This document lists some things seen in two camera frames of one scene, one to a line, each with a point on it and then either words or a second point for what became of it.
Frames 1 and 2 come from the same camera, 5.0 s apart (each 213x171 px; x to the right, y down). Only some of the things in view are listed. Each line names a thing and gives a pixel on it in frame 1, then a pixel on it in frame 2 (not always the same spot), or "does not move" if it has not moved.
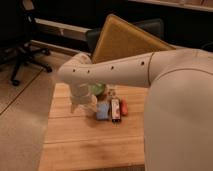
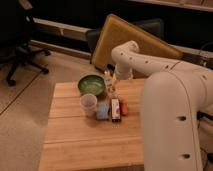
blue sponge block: [102, 111] does not move
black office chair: [16, 28] does not move
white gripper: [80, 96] to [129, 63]
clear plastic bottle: [111, 92] does not move
